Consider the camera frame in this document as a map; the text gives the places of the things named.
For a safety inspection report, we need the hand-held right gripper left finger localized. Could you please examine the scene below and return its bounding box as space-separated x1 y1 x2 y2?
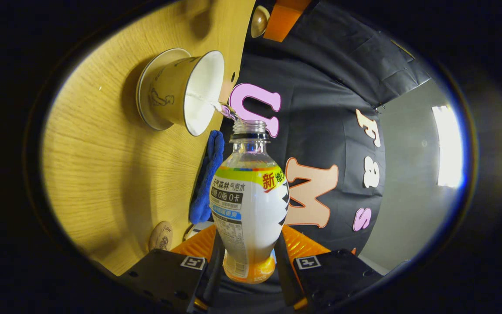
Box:
118 225 225 312

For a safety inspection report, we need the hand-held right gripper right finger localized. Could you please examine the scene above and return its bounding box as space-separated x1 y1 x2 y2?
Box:
273 225 384 311

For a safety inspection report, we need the cream teacup lid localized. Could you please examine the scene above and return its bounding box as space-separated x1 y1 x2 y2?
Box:
251 5 271 38

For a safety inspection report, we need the round cork coaster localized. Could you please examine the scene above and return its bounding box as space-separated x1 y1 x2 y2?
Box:
149 221 174 252

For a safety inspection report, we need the clear water bottle white label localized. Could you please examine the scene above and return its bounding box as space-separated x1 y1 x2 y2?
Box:
210 119 291 285

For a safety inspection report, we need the cream teacup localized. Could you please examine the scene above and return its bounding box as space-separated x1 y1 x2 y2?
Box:
149 51 225 137

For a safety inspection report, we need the white toaster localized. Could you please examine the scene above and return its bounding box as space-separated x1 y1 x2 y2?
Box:
183 222 214 241

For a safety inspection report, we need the blue towel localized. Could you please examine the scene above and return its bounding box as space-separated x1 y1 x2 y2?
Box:
189 130 225 225

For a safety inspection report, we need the black backdrop cloth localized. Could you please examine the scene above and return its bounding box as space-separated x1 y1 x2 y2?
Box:
216 0 432 271

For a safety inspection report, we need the ceiling light panel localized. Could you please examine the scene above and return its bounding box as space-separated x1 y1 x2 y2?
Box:
432 105 465 189

